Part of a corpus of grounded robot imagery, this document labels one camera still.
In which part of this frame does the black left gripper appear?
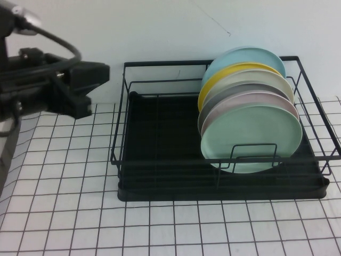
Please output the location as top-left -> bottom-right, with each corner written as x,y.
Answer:
0,47 -> 110,119

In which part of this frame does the green plate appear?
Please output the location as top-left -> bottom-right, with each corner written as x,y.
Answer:
200,105 -> 304,175

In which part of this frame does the yellow plate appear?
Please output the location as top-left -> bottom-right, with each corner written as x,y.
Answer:
198,62 -> 283,113

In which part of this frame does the grey plate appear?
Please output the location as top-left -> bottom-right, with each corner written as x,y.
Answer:
197,83 -> 294,134

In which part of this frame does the light blue plate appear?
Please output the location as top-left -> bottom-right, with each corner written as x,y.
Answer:
201,47 -> 287,89

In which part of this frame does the pink plate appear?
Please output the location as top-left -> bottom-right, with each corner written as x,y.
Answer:
201,92 -> 301,139

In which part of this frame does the cream plate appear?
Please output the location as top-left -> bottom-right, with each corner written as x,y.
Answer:
205,69 -> 295,105

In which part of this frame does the white black-grid tablecloth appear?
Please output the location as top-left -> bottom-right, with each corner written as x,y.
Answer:
0,97 -> 341,256

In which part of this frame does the black plastic drip tray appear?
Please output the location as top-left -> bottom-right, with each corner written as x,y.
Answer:
117,90 -> 330,202

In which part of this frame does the white block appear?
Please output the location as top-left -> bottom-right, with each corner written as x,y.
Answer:
0,121 -> 22,193

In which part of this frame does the black camera cable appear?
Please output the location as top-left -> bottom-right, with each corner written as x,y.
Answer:
26,23 -> 83,70

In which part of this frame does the black wire dish rack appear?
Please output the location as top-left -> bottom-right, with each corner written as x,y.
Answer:
110,55 -> 341,187

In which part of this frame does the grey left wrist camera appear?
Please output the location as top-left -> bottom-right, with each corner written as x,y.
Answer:
0,0 -> 42,63

